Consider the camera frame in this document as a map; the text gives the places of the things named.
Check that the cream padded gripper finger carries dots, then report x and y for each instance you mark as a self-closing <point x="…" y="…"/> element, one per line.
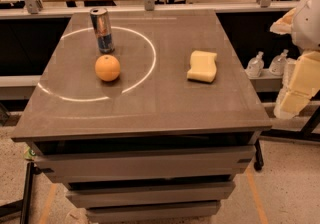
<point x="283" y="25"/>
<point x="301" y="82"/>

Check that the yellow sponge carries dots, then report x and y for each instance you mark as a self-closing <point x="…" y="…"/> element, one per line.
<point x="202" y="66"/>

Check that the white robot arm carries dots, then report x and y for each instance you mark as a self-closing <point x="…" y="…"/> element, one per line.
<point x="305" y="30"/>

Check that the clear plastic bottle right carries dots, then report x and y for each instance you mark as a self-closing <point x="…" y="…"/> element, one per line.
<point x="278" y="63"/>

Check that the clear plastic bottle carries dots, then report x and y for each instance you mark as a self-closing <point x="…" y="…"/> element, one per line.
<point x="278" y="63"/>
<point x="255" y="66"/>

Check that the clear plastic bottle left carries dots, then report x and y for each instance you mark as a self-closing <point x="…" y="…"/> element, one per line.
<point x="255" y="66"/>

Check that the grey drawer cabinet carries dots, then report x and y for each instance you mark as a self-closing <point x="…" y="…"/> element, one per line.
<point x="152" y="144"/>

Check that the orange fruit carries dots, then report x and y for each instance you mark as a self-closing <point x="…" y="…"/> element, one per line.
<point x="107" y="68"/>

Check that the silver blue drink can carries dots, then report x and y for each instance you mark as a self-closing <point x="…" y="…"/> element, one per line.
<point x="102" y="28"/>

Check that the black metal floor frame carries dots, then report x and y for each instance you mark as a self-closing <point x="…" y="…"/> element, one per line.
<point x="21" y="206"/>

